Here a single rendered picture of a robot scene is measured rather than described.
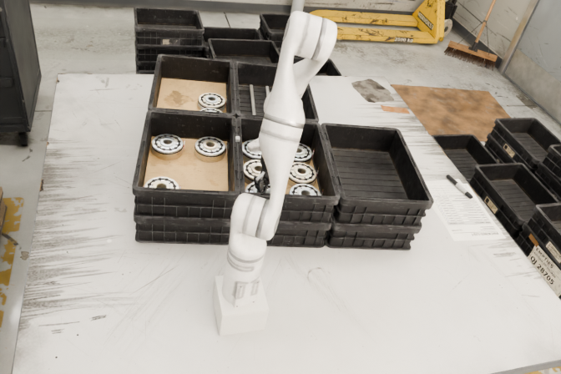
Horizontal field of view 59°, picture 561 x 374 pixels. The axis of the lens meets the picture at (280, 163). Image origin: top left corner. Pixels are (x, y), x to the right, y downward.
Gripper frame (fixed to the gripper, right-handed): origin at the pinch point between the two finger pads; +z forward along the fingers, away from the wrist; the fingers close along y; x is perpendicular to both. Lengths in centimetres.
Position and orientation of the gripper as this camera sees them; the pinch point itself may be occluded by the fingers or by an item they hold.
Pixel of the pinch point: (267, 189)
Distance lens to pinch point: 155.7
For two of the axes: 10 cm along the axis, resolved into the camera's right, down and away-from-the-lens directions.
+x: -7.6, -5.0, 4.2
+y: 6.3, -4.1, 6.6
